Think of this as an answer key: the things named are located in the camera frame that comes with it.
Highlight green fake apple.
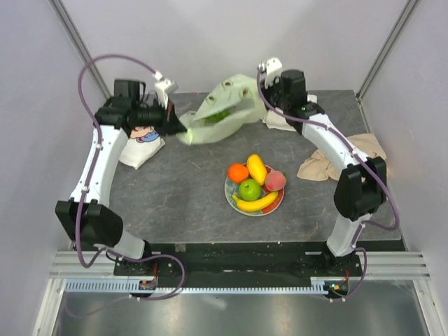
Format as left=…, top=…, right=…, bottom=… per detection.
left=239, top=178, right=262, bottom=202

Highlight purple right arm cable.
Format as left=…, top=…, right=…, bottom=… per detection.
left=256, top=68, right=400, bottom=304

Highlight pink fake peach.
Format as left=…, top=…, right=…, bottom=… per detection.
left=265, top=170, right=286, bottom=192

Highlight yellow fake banana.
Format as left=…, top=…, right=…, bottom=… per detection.
left=232, top=191, right=279, bottom=214

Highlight white folded towel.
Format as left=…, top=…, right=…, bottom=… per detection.
left=262, top=94, right=319, bottom=134

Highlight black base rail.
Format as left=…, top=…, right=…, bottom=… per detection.
left=113, top=242, right=363, bottom=289

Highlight orange fake fruit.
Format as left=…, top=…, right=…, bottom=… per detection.
left=227, top=162, right=249, bottom=184

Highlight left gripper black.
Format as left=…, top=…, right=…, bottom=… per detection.
left=132, top=97, right=187, bottom=138

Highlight beige crumpled cloth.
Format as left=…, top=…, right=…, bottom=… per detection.
left=297, top=133, right=386, bottom=181

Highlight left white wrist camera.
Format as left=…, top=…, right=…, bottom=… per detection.
left=155, top=78, right=178, bottom=108

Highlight red white cartoon pouch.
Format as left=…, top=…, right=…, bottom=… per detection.
left=119, top=126, right=165, bottom=169

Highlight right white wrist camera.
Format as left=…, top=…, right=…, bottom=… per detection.
left=258, top=57, right=283, bottom=89

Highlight yellow fake mango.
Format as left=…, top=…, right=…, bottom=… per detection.
left=246, top=154, right=268, bottom=186

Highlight green fake grapes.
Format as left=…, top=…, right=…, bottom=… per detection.
left=204, top=110, right=230, bottom=124

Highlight light blue cable duct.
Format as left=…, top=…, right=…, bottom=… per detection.
left=65, top=279, right=328, bottom=295

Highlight red teal floral plate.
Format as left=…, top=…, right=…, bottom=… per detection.
left=224, top=163, right=285, bottom=217

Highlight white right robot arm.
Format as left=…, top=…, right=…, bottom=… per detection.
left=256, top=65, right=389, bottom=276

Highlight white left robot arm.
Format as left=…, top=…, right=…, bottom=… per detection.
left=55, top=78, right=186, bottom=275

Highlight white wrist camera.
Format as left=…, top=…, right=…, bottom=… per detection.
left=155, top=78, right=178, bottom=108
left=258, top=57, right=283, bottom=89

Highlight pale green plastic bag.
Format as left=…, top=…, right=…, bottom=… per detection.
left=177, top=74, right=267, bottom=145

